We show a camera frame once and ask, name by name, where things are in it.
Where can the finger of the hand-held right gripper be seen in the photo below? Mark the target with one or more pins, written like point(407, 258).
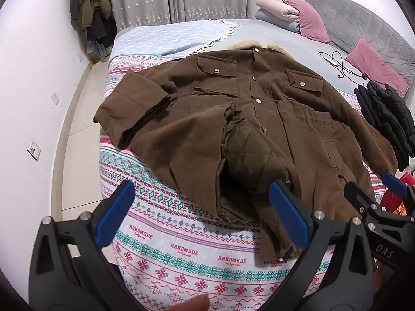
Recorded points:
point(394, 183)
point(360, 197)

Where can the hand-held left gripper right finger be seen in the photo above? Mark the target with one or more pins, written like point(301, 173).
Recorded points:
point(288, 213)

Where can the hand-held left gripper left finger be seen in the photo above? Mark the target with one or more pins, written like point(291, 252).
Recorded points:
point(115, 213)

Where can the brown jacket with fur collar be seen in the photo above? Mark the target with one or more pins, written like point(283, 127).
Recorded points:
point(194, 129)

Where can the hanging dark clothes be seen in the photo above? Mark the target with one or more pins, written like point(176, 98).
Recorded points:
point(92, 9)

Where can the person's left hand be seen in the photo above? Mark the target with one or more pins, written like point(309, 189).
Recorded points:
point(191, 304)

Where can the red patterned cloth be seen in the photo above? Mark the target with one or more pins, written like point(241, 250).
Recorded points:
point(400, 197)

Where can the black puffer jacket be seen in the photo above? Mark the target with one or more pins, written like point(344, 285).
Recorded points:
point(385, 113)

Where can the patterned red and green blanket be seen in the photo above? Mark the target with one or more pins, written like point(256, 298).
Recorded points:
point(181, 252)

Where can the pink pillow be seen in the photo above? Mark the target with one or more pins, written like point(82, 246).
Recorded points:
point(376, 64)
point(309, 19)

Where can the white charger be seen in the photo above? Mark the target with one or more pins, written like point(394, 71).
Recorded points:
point(331, 61)

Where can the grey quilted headboard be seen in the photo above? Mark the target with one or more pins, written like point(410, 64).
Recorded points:
point(356, 16)

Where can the grey bed sheet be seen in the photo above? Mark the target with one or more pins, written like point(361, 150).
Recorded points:
point(275, 35)

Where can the light blue checked blanket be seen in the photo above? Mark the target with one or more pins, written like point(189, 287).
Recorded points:
point(168, 39)

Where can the grey-blue folded pillow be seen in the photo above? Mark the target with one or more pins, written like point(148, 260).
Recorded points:
point(274, 21)

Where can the beige folded pillow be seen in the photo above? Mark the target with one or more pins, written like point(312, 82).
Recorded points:
point(275, 8)

